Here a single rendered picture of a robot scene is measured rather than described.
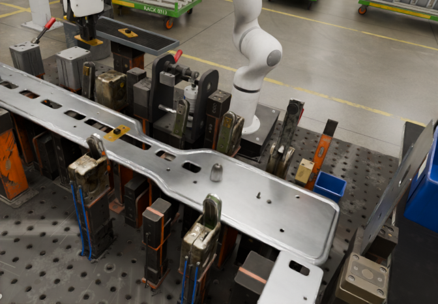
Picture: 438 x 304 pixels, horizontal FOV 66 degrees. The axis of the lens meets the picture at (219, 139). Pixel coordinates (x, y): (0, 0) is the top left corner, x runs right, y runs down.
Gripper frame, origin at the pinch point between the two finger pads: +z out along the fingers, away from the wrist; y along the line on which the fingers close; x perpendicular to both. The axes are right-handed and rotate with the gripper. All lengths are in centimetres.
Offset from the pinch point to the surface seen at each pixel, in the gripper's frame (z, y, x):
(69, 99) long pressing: 25.7, 2.3, -10.2
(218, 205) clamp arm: 14, 19, 59
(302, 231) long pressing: 25, 5, 75
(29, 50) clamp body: 20.7, -5.5, -41.5
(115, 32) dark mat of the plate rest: 9.8, -23.0, -14.1
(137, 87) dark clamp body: 18.1, -9.7, 9.3
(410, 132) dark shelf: 22, -58, 91
